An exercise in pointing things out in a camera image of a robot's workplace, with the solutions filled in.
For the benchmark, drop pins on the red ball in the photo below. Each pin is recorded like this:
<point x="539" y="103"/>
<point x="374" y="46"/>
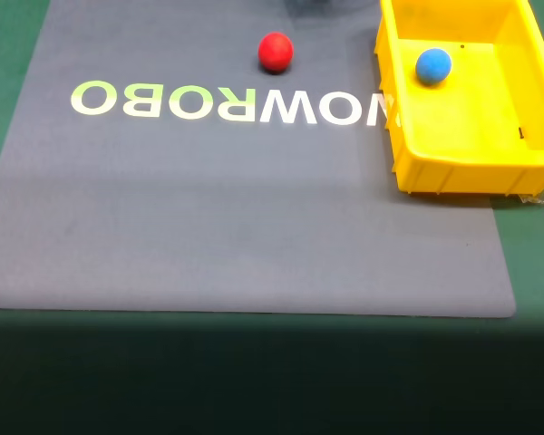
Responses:
<point x="275" y="51"/>

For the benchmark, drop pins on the yellow plastic bin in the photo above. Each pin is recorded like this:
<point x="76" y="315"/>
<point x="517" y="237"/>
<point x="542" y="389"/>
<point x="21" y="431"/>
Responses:
<point x="467" y="127"/>

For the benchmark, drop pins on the blue ball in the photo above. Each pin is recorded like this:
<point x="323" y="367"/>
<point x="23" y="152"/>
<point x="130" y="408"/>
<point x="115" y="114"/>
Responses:
<point x="433" y="66"/>

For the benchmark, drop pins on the clear plastic wrapper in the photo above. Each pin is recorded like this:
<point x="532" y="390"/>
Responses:
<point x="537" y="197"/>

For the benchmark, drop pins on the grey mat with lettering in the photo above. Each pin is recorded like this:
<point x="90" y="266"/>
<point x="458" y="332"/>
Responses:
<point x="208" y="204"/>

